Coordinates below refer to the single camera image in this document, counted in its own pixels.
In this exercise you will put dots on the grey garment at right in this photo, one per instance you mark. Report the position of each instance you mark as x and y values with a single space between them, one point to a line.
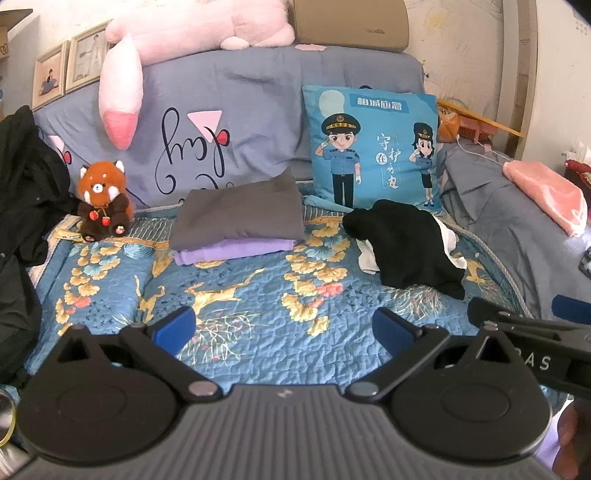
508 230

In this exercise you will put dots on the large framed picture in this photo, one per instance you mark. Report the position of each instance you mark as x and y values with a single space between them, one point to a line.
87 53

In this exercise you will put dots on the purple folded cloth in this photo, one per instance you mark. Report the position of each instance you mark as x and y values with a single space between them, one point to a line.
231 251

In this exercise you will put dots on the beige cushion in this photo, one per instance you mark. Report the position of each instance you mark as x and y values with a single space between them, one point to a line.
351 23

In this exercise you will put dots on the blue cartoon print cushion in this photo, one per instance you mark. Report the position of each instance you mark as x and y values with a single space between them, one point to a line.
369 152

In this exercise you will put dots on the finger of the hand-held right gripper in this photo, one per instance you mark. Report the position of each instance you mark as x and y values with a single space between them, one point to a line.
494 316
572 307

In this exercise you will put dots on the pink folded towel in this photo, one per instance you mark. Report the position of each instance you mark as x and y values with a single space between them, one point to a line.
549 194

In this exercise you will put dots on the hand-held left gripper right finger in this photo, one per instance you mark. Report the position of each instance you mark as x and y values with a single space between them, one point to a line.
392 330

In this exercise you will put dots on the blue floral quilt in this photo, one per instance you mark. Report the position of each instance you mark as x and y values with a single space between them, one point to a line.
258 295

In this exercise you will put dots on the pink plush toy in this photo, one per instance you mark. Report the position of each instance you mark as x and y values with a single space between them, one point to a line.
184 27

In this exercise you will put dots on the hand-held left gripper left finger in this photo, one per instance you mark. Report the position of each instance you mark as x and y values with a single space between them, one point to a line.
175 330

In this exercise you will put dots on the cardboard box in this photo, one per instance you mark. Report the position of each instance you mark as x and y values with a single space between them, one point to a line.
11 32

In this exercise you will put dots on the grey folded cloth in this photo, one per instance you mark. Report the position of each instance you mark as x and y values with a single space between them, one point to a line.
240 212

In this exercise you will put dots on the black garment with white trim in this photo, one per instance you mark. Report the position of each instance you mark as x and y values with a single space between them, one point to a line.
406 244

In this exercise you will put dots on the white cloth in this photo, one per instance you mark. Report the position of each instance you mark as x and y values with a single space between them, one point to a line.
455 251

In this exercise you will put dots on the grey-blue pillow with script print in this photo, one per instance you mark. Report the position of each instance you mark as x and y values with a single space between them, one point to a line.
258 92

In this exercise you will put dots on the black jacket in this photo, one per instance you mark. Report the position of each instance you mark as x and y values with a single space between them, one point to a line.
27 184

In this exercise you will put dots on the red panda plush toy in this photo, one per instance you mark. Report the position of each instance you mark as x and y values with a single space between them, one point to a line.
104 194

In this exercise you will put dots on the small framed picture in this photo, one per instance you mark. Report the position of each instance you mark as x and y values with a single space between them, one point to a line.
50 76

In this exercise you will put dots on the pink plastic basket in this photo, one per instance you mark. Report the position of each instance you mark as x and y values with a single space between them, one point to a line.
475 127

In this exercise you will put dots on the person's right hand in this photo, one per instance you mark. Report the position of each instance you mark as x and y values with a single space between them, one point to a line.
577 438

